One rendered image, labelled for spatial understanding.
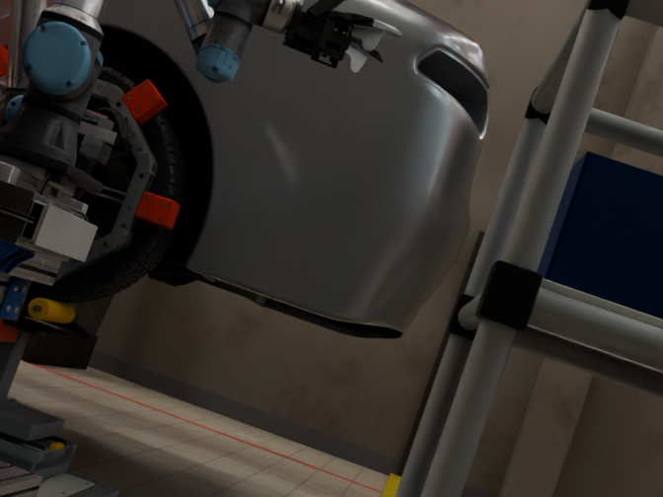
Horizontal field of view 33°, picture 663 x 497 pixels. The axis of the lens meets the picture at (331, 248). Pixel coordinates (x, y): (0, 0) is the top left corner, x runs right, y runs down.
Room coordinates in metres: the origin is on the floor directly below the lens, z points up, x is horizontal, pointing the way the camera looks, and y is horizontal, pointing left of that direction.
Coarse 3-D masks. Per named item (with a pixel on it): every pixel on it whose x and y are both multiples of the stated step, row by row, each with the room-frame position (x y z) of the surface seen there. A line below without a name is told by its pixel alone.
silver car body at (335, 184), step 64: (0, 0) 3.19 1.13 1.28; (128, 0) 3.14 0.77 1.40; (384, 0) 3.11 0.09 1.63; (192, 64) 3.12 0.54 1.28; (256, 64) 3.11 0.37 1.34; (320, 64) 3.09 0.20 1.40; (384, 64) 3.08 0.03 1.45; (448, 64) 3.14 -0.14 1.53; (256, 128) 3.10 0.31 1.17; (320, 128) 3.09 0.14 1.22; (384, 128) 3.08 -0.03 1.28; (448, 128) 3.11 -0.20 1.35; (256, 192) 3.10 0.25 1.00; (320, 192) 3.08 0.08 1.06; (384, 192) 3.08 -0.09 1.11; (448, 192) 3.16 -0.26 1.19; (192, 256) 3.10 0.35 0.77; (256, 256) 3.09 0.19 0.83; (320, 256) 3.08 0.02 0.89; (384, 256) 3.10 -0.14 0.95; (448, 256) 3.36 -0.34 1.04; (320, 320) 4.80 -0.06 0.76; (384, 320) 3.19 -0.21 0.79
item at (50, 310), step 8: (32, 304) 2.91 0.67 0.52; (40, 304) 2.91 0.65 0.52; (48, 304) 2.91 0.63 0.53; (56, 304) 2.99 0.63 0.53; (64, 304) 3.08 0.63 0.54; (32, 312) 2.91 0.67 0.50; (40, 312) 2.91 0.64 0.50; (48, 312) 2.91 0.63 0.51; (56, 312) 2.98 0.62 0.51; (64, 312) 3.04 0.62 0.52; (72, 312) 3.12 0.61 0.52; (48, 320) 2.98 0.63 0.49; (56, 320) 3.03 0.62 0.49; (64, 320) 3.09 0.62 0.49
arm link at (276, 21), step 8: (272, 0) 2.02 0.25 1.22; (280, 0) 2.01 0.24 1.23; (288, 0) 2.02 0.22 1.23; (296, 0) 2.05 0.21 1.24; (272, 8) 2.02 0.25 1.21; (280, 8) 2.02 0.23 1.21; (288, 8) 2.02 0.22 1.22; (272, 16) 2.02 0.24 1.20; (280, 16) 2.02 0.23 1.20; (288, 16) 2.02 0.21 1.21; (264, 24) 2.04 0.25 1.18; (272, 24) 2.03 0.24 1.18; (280, 24) 2.03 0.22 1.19; (288, 24) 2.04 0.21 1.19; (280, 32) 2.05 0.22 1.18
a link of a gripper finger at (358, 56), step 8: (352, 40) 2.11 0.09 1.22; (360, 40) 2.12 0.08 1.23; (352, 48) 2.12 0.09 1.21; (360, 48) 2.12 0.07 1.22; (352, 56) 2.12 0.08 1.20; (360, 56) 2.14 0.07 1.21; (368, 56) 2.15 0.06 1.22; (376, 56) 2.15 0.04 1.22; (352, 64) 2.13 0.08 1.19; (360, 64) 2.14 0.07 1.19
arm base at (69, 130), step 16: (16, 112) 2.11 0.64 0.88; (32, 112) 2.09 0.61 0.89; (48, 112) 2.09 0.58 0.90; (64, 112) 2.10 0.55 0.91; (16, 128) 2.08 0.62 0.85; (32, 128) 2.07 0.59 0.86; (48, 128) 2.08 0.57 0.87; (64, 128) 2.10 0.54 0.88; (16, 144) 2.07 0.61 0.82; (32, 144) 2.07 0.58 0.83; (48, 144) 2.08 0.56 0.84; (64, 144) 2.10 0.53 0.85; (64, 160) 2.11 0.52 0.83
